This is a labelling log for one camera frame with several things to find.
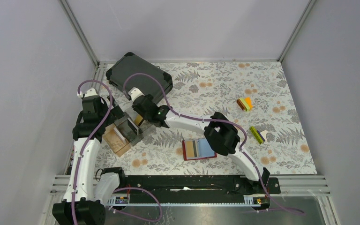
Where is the clear acrylic card organizer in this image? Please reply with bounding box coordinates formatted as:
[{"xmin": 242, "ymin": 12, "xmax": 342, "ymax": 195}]
[{"xmin": 114, "ymin": 112, "xmax": 155, "ymax": 146}]

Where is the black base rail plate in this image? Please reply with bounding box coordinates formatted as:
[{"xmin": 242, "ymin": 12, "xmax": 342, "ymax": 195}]
[{"xmin": 103, "ymin": 175, "xmax": 281, "ymax": 206}]

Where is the gold credit card stack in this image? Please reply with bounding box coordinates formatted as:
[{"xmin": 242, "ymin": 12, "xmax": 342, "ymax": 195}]
[{"xmin": 134, "ymin": 115, "xmax": 144, "ymax": 126}]

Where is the wooden block base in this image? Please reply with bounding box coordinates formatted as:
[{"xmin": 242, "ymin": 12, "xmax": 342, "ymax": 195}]
[{"xmin": 103, "ymin": 124, "xmax": 132, "ymax": 157}]

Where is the floral patterned table mat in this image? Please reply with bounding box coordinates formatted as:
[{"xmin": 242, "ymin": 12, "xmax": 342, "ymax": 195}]
[{"xmin": 95, "ymin": 62, "xmax": 316, "ymax": 175}]

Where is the dark grey hard case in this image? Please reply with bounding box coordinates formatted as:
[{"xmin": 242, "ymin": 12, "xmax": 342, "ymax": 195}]
[{"xmin": 105, "ymin": 52, "xmax": 173, "ymax": 104}]

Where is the orange green sticky note block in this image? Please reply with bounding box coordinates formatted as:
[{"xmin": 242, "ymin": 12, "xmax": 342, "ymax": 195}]
[{"xmin": 236, "ymin": 97, "xmax": 253, "ymax": 112}]

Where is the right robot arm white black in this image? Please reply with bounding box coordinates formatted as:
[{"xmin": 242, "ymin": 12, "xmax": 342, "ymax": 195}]
[{"xmin": 130, "ymin": 94, "xmax": 270, "ymax": 193}]

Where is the red leather card holder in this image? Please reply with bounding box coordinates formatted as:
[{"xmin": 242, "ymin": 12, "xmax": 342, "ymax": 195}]
[{"xmin": 181, "ymin": 138, "xmax": 217, "ymax": 161}]

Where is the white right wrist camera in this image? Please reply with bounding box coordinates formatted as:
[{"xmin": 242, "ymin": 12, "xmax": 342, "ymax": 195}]
[{"xmin": 128, "ymin": 87, "xmax": 144, "ymax": 102}]

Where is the white card stack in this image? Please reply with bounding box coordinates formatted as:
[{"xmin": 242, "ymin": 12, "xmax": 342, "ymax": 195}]
[{"xmin": 113, "ymin": 127, "xmax": 126, "ymax": 143}]

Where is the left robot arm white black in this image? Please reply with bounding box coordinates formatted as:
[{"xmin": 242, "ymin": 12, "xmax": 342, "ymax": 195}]
[{"xmin": 52, "ymin": 93, "xmax": 127, "ymax": 225}]

